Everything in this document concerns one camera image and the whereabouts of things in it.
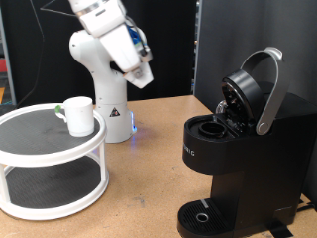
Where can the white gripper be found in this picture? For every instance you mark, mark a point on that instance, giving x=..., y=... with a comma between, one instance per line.
x=115, y=43

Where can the black Keurig coffee machine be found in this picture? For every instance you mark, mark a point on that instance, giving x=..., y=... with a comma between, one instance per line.
x=247, y=172

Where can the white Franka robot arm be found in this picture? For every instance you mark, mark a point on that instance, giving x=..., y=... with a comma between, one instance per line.
x=109, y=95

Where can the perforated metal upright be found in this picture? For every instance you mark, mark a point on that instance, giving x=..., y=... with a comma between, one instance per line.
x=196, y=49

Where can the grey partition panel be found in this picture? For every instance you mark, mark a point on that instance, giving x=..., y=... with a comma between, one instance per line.
x=237, y=26

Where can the white two-tier turntable shelf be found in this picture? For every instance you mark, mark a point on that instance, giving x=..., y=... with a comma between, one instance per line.
x=59, y=157

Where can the red background object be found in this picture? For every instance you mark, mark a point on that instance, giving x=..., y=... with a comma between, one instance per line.
x=2, y=65

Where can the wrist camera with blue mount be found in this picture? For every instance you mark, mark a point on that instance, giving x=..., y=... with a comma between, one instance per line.
x=138, y=43

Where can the grey metal frame post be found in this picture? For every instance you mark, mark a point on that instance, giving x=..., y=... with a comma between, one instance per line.
x=6, y=59

